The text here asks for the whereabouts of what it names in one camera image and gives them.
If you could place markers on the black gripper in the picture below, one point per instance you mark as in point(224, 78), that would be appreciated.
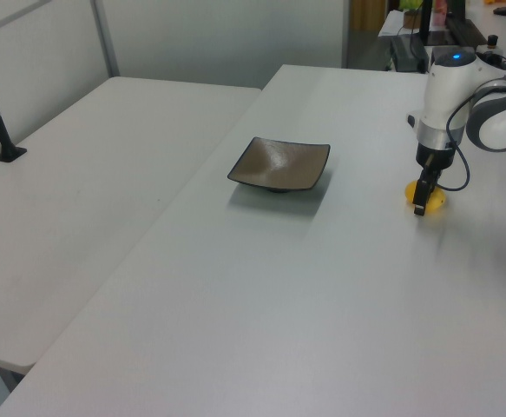
point(441, 158)

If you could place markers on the yellow lemon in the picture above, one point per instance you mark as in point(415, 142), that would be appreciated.
point(438, 201)

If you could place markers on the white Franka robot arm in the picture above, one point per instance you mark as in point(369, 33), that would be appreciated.
point(445, 95)

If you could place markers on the square brown ceramic plate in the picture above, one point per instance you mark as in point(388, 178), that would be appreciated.
point(278, 167)

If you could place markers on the black power brick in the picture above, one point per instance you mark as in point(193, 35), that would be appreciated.
point(409, 54)

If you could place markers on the emergency stop button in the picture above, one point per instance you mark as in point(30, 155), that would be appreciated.
point(493, 41)

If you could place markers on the white paper sheets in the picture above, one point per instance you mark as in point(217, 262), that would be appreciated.
point(389, 26)

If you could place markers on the small potted plant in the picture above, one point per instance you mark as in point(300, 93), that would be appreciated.
point(410, 19)

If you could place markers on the pink bottle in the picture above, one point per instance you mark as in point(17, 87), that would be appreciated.
point(441, 13)

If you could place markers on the brown wooden door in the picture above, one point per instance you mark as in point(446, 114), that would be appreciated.
point(365, 15)

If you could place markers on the black computer mouse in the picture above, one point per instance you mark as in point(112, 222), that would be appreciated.
point(503, 11)

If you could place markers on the black rail beam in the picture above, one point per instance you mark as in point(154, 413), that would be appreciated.
point(465, 30)

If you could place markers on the black upright frame post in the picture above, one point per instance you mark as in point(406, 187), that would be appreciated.
point(425, 21)

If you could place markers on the aluminium partition post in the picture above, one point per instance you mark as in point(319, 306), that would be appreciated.
point(105, 39)

